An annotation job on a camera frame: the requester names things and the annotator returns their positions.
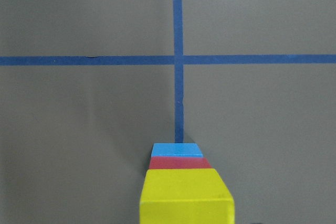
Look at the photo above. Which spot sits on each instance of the yellow wooden block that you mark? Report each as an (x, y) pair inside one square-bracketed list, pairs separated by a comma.
[(185, 196)]

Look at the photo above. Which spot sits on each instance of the red wooden block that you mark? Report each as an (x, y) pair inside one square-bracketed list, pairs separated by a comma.
[(171, 162)]

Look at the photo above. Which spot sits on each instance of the blue wooden block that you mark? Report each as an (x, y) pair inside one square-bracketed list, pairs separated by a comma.
[(176, 150)]

